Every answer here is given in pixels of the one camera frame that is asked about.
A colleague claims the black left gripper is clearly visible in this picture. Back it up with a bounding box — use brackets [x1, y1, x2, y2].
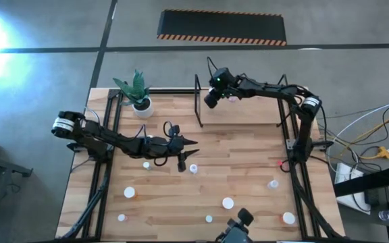
[162, 123, 201, 173]

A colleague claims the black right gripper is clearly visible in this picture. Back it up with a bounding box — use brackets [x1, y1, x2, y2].
[203, 67, 239, 109]

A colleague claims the large orange medicine bottle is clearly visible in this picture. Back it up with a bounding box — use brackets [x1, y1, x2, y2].
[280, 211, 296, 226]

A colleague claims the white plant pot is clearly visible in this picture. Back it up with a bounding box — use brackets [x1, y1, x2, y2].
[132, 97, 154, 119]

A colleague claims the black hazard-striped floor mat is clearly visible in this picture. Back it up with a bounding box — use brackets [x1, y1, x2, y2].
[156, 9, 288, 47]

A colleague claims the green artificial plant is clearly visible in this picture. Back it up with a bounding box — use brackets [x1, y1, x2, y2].
[112, 69, 151, 107]

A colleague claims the white power box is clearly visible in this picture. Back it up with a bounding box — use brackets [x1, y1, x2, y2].
[334, 161, 373, 215]

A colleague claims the yellow power plug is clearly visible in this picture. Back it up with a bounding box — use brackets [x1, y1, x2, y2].
[359, 145, 389, 161]

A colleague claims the black cart beam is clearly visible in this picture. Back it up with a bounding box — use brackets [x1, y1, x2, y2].
[332, 164, 389, 198]

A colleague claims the grey stand leg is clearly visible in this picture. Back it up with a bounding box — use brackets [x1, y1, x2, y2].
[0, 151, 34, 178]

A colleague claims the wooden shelf with black frame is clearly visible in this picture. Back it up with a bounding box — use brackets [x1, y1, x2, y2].
[194, 73, 295, 128]

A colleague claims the black aluminium rig frame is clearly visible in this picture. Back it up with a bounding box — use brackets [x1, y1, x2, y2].
[59, 86, 346, 242]

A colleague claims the white cable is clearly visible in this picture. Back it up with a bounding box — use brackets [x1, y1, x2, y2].
[336, 103, 389, 136]

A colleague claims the yellow cable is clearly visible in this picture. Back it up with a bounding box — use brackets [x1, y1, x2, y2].
[365, 116, 389, 136]

